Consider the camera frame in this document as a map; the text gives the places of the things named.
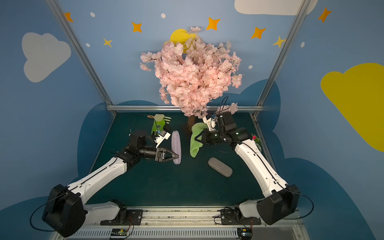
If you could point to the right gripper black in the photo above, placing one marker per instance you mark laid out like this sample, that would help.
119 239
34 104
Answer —
206 137

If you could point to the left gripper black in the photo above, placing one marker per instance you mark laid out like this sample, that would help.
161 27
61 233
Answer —
159 154

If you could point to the purple eyeglass case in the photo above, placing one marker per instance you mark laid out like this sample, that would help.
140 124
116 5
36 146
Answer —
176 147

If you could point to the grey eyeglass case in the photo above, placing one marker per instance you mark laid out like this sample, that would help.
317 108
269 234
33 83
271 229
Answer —
220 167

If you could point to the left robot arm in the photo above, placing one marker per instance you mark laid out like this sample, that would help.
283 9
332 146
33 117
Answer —
67 210

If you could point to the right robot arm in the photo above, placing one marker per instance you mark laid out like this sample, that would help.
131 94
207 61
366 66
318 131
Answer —
280 199

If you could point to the small pink flower pot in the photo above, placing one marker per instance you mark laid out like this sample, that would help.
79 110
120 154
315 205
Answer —
258 142

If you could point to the green black work glove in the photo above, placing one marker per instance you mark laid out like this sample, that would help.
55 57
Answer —
160 121

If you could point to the pink cherry blossom tree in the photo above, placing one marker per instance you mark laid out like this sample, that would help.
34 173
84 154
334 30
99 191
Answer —
193 73

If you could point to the left controller board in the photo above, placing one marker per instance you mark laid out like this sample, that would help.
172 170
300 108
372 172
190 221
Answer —
119 233

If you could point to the controller board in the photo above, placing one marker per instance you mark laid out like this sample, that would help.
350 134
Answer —
119 233
244 234

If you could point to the right controller board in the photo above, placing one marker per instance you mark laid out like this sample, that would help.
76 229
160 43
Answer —
244 234

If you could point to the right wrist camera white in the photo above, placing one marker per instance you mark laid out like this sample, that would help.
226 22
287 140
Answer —
210 123

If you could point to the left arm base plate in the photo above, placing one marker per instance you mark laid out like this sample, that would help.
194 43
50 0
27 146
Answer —
125 217

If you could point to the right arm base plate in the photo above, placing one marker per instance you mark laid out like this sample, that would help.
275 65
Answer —
229 216

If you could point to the right aluminium frame post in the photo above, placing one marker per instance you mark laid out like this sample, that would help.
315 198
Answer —
303 11

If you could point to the aluminium frame post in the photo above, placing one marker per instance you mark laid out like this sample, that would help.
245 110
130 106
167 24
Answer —
303 11
59 14

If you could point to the left aluminium frame post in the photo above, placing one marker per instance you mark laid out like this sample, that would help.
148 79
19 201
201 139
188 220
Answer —
59 14

